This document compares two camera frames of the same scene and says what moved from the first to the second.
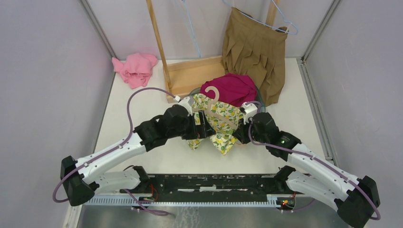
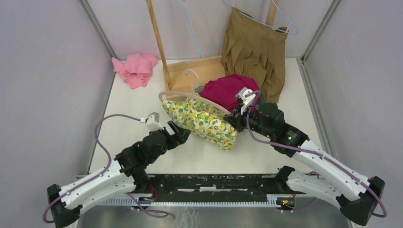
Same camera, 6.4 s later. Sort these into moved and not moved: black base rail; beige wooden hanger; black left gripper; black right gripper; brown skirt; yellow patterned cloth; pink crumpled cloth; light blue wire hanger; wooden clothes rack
Moved: beige wooden hanger; yellow patterned cloth; black left gripper; black right gripper
Not moved: light blue wire hanger; wooden clothes rack; black base rail; brown skirt; pink crumpled cloth
